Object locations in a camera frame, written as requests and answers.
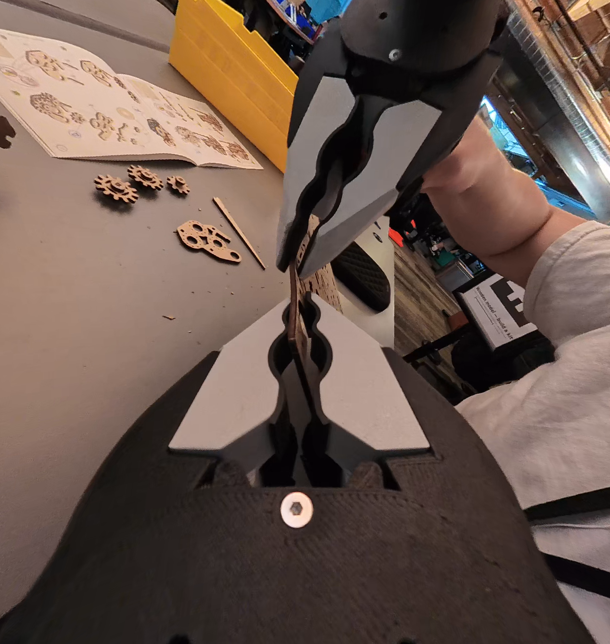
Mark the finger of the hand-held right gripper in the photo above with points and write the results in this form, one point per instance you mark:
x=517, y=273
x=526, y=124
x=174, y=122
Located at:
x=385, y=166
x=310, y=141

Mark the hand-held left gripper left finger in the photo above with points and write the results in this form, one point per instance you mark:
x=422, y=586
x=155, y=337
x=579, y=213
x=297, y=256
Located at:
x=229, y=402

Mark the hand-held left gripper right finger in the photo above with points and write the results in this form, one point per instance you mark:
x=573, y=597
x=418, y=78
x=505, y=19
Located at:
x=375, y=402

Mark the laser-cut wooden parts sheet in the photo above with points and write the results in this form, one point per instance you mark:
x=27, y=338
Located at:
x=330, y=287

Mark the perforated wooden plate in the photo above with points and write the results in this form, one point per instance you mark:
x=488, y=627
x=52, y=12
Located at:
x=209, y=246

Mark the person's right forearm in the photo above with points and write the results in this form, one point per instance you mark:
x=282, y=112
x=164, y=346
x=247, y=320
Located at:
x=486, y=201

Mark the orange red object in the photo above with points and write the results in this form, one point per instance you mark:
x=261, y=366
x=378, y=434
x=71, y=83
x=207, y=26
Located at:
x=395, y=237

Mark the black sign stand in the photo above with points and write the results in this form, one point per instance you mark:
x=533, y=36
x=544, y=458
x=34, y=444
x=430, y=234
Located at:
x=435, y=344

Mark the thin wooden stick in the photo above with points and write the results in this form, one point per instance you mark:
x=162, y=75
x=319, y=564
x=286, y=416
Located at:
x=239, y=234

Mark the yellow plastic bin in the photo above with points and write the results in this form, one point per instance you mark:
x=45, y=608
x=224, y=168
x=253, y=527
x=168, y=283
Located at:
x=224, y=60

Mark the small wooden gear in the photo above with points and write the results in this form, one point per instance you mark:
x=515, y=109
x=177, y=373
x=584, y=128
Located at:
x=178, y=185

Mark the black framed marker sign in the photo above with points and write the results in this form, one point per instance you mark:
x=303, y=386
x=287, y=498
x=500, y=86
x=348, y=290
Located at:
x=491, y=312

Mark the illustrated instruction manual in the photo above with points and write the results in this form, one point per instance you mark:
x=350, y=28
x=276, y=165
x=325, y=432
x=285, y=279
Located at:
x=109, y=131

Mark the silver ventilation duct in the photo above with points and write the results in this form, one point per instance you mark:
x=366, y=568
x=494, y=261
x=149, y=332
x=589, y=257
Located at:
x=576, y=115

